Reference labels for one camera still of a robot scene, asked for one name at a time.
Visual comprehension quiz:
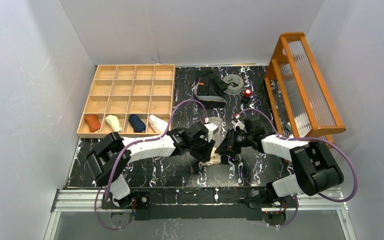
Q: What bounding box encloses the grey beige underwear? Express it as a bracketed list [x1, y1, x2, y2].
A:
[198, 116, 224, 167]

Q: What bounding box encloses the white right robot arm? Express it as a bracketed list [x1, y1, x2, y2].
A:
[215, 116, 344, 204]

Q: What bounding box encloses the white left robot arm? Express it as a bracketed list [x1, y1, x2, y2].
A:
[85, 122, 220, 202]

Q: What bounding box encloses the rolled white underwear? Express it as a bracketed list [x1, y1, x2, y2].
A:
[148, 114, 169, 134]

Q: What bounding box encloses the rolled blue underwear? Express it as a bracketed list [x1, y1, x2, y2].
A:
[128, 114, 146, 133]

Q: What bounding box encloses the black striped underwear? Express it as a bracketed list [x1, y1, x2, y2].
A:
[193, 68, 229, 109]

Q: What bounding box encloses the clear tape roll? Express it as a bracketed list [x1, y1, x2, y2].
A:
[222, 74, 244, 96]

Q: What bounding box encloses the rolled cream underwear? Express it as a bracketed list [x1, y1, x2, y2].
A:
[105, 114, 123, 133]

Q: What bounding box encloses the rolled orange underwear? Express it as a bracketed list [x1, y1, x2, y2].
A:
[83, 114, 101, 133]

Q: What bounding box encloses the red small cap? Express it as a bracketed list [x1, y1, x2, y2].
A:
[243, 89, 252, 99]

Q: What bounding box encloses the wooden compartment tray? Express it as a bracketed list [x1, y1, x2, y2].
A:
[77, 64, 176, 139]

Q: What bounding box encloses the orange wooden rack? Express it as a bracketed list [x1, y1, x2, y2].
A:
[264, 32, 347, 141]

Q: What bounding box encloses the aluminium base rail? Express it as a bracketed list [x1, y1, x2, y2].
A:
[44, 187, 357, 240]

